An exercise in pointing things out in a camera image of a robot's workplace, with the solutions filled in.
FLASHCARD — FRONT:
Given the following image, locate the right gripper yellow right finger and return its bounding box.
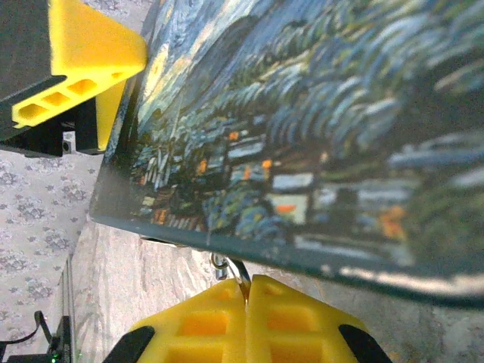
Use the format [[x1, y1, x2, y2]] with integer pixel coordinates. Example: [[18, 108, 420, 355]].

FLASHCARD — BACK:
[[246, 274, 395, 363]]

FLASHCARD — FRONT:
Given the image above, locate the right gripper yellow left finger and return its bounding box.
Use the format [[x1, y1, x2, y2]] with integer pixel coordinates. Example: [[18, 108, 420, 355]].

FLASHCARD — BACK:
[[101, 278, 247, 363]]

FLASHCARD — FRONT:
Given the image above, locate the blue painting print box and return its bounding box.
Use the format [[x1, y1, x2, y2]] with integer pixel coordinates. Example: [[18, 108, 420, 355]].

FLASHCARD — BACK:
[[88, 0, 484, 311]]

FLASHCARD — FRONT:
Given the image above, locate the silver key ring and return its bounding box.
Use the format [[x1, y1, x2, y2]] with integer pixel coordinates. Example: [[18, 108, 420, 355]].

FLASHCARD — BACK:
[[209, 252, 230, 283]]

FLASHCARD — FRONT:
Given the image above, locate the aluminium table side rail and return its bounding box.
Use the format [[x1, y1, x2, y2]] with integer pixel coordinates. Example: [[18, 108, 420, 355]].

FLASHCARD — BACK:
[[60, 255, 76, 330]]

